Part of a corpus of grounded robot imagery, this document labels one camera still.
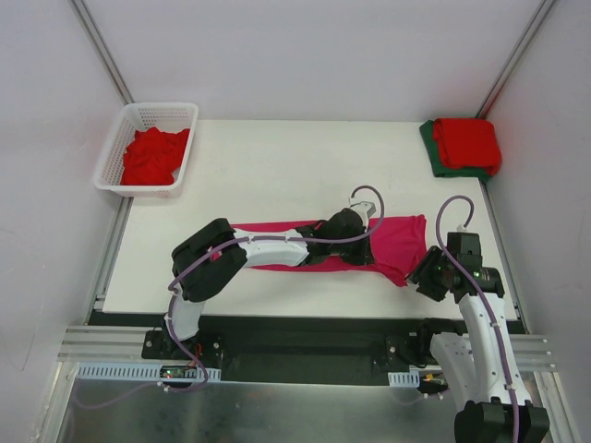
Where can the pink t shirt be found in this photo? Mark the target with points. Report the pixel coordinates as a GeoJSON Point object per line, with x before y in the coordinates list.
{"type": "Point", "coordinates": [397, 247]}

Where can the crumpled red t shirt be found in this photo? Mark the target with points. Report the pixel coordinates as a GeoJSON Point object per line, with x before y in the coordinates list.
{"type": "Point", "coordinates": [152, 157]}

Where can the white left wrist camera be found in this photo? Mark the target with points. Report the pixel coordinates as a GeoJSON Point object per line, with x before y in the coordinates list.
{"type": "Point", "coordinates": [364, 209]}

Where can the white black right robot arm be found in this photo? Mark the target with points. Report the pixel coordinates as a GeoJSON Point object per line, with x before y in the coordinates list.
{"type": "Point", "coordinates": [481, 370]}

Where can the folded green t shirt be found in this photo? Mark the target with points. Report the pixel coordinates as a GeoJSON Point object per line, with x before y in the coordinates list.
{"type": "Point", "coordinates": [437, 167]}

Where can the white slotted cable duct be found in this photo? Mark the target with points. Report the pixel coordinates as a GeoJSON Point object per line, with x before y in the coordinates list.
{"type": "Point", "coordinates": [404, 380]}
{"type": "Point", "coordinates": [146, 372]}

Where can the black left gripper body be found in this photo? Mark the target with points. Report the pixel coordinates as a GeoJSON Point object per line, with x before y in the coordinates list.
{"type": "Point", "coordinates": [362, 249]}

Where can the white plastic laundry basket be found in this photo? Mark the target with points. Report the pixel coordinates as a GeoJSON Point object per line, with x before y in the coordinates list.
{"type": "Point", "coordinates": [169, 117]}

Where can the right white slotted cable duct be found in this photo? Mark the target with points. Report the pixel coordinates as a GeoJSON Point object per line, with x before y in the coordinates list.
{"type": "Point", "coordinates": [404, 380]}

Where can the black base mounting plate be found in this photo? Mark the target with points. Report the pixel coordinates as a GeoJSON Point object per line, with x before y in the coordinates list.
{"type": "Point", "coordinates": [306, 350]}

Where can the folded red t shirt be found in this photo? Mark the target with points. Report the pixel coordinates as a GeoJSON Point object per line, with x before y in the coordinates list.
{"type": "Point", "coordinates": [467, 142]}

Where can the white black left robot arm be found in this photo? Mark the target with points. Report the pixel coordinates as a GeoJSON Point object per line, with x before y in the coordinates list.
{"type": "Point", "coordinates": [206, 262]}

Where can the left white slotted cable duct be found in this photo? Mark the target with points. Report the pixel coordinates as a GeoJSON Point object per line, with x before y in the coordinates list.
{"type": "Point", "coordinates": [146, 372]}

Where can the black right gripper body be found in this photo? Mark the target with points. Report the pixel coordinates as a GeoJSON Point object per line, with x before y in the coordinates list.
{"type": "Point", "coordinates": [426, 277]}

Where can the aluminium frame rail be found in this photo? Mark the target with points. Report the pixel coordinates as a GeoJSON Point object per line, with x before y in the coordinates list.
{"type": "Point", "coordinates": [102, 344]}

